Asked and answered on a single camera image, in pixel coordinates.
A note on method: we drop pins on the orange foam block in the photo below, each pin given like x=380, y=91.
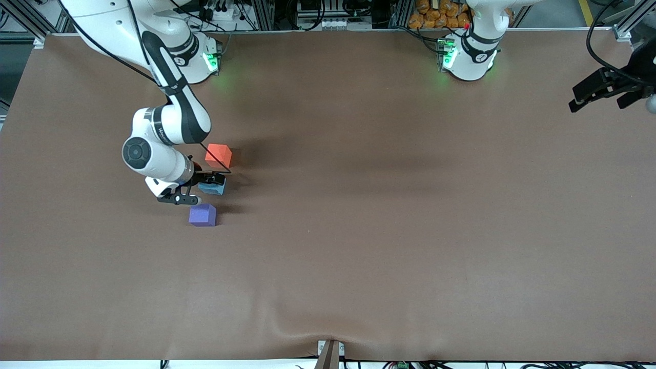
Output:
x=218, y=154

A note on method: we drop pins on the purple foam block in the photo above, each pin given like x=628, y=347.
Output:
x=202, y=214

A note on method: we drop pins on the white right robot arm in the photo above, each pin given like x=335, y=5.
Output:
x=169, y=128

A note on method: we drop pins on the brown table mat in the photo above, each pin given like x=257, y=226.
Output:
x=359, y=266

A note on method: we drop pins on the blue foam block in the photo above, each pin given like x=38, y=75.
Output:
x=215, y=188

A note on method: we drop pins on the aluminium frame profile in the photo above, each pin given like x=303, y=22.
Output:
x=23, y=20
x=626, y=23

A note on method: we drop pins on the white power strip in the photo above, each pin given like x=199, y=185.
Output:
x=223, y=13

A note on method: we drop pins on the orange snack packets pile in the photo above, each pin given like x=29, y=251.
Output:
x=441, y=15

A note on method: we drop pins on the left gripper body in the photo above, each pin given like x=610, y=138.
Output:
x=637, y=70

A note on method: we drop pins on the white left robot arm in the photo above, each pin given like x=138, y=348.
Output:
x=469, y=56

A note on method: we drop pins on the grey electronics box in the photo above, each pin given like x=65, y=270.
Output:
x=333, y=18

